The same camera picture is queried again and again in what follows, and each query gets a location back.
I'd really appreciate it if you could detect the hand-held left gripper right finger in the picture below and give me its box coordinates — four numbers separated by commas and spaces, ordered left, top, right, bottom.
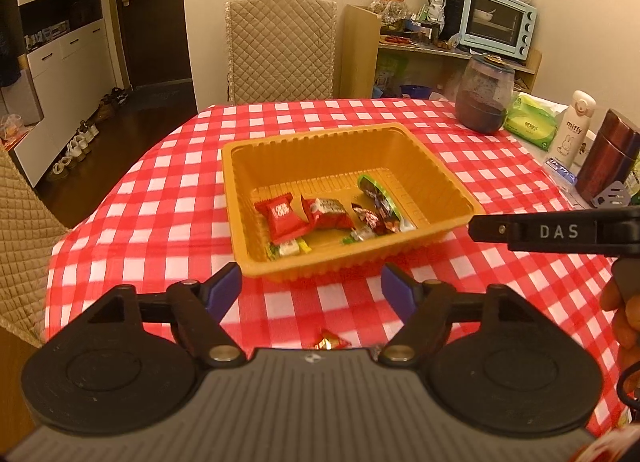
378, 264, 556, 369

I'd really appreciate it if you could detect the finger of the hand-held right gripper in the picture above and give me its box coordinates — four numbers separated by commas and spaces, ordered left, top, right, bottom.
468, 212, 512, 243

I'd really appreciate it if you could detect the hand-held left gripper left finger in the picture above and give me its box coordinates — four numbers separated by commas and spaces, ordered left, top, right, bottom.
65, 263, 246, 369

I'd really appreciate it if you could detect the dark brown candy packet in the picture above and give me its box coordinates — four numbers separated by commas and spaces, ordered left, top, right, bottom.
351, 204, 381, 235

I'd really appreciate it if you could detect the red candy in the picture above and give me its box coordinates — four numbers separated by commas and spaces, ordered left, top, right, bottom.
310, 328, 352, 350

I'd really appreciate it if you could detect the red square snack packet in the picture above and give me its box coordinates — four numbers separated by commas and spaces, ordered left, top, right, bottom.
254, 194, 308, 244

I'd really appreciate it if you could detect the dark snack packet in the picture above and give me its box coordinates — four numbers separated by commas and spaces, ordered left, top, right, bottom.
357, 174, 416, 234

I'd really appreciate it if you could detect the red labelled snack packet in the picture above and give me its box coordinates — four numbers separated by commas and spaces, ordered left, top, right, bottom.
302, 197, 355, 231

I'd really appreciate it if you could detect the orange plastic tray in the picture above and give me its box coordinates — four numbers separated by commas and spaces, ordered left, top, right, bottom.
221, 123, 476, 283

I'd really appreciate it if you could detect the person's right hand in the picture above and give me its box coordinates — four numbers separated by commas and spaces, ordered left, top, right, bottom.
599, 276, 640, 395

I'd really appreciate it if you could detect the small blue box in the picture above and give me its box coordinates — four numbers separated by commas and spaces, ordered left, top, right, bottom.
545, 157, 579, 187

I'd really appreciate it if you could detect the grey phone stand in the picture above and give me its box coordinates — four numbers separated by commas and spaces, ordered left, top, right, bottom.
591, 181, 633, 208

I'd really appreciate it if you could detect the red-brown metal thermos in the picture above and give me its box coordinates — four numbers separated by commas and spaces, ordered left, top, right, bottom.
576, 108, 640, 203

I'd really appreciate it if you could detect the white thermos bottle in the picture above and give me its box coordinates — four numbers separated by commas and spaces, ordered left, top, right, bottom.
549, 90, 597, 165

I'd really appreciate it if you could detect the red checkered tablecloth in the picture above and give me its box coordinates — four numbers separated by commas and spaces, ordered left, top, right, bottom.
44, 98, 640, 443

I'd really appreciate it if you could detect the green tissue pack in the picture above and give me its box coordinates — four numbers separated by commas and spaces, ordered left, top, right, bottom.
502, 92, 560, 150

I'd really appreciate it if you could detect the dark glass jar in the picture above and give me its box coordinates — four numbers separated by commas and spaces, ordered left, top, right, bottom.
455, 54, 516, 134

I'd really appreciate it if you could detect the beige quilted chair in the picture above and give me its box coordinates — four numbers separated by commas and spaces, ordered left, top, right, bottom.
0, 147, 71, 348
224, 0, 338, 105

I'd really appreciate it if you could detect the row of shoes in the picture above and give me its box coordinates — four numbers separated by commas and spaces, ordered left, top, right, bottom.
47, 86, 129, 183

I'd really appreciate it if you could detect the light blue toaster oven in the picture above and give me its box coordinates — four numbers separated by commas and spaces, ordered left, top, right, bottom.
457, 0, 539, 61

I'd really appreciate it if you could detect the wooden shelf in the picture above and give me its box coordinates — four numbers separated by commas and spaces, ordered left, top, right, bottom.
339, 4, 543, 100

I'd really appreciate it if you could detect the orange-lidded plastic jar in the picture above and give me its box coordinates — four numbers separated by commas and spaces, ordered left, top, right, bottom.
370, 0, 408, 25

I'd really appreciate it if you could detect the white cabinet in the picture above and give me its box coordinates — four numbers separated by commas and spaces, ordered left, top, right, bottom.
17, 0, 126, 187

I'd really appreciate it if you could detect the dark wooden door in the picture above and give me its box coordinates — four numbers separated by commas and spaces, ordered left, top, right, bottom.
111, 0, 197, 92

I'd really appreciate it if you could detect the black cord loop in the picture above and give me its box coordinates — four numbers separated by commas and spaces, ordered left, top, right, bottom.
617, 367, 640, 409

